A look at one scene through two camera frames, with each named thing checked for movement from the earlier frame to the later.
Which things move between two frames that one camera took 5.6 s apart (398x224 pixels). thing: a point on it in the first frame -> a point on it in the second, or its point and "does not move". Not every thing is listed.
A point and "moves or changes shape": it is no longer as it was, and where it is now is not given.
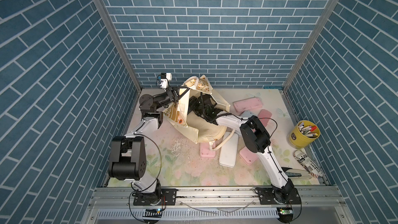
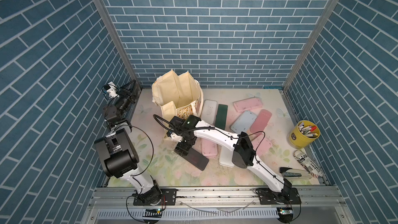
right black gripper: x=194 y=105 -> x=181 y=150
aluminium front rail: x=319 y=205 does not move
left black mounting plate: x=162 y=197 does not move
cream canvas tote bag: x=203 y=131 moves or changes shape
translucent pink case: x=264 y=115 does not move
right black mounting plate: x=267 y=196 does not move
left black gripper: x=171 y=96 -> x=127 y=98
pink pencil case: x=246 y=104 does not move
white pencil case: x=228 y=153 does not move
